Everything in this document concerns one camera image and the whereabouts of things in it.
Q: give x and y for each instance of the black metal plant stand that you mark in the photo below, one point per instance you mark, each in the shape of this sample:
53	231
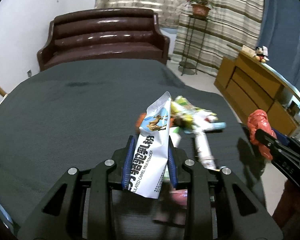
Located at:
191	54

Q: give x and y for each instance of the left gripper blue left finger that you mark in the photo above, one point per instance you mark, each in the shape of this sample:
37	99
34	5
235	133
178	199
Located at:
127	165

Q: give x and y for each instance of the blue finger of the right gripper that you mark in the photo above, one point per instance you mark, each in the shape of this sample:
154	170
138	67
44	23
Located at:
268	142
281	137

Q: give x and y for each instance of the wooden sideboard cabinet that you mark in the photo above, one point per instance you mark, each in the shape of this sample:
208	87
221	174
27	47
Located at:
249	85

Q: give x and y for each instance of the yellow crumpled wrapper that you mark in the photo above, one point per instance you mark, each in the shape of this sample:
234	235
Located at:
183	112

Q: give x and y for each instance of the dark brown leather sofa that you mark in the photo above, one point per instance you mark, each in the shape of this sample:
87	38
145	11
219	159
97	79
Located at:
118	33

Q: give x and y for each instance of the teal white tube box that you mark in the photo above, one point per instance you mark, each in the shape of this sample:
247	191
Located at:
205	127

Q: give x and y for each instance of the striped beige curtain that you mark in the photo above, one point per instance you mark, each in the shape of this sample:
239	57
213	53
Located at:
230	22

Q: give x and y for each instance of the potted plant in terracotta pot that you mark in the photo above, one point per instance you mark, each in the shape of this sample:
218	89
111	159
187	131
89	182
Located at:
200	8

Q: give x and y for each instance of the twisted silver white tube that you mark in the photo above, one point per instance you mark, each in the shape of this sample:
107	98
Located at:
204	154

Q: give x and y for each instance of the Mickey Mouse plush toy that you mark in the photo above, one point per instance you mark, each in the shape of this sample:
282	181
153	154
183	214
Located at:
261	54

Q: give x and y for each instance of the white camel milk powder sachet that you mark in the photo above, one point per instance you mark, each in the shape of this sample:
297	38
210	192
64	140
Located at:
151	152

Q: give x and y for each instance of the dark grey tablecloth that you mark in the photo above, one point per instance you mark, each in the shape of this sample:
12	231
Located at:
77	114

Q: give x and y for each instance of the small cardboard box on cabinet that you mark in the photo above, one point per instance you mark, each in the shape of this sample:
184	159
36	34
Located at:
249	51

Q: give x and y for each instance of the blue curtain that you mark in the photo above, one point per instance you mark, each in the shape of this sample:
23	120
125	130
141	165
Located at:
280	33

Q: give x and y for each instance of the torn white green paper scraps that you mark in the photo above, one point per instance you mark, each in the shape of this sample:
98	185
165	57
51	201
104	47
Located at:
200	115

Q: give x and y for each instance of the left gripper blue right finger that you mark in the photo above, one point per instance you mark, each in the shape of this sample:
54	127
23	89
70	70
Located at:
172	168

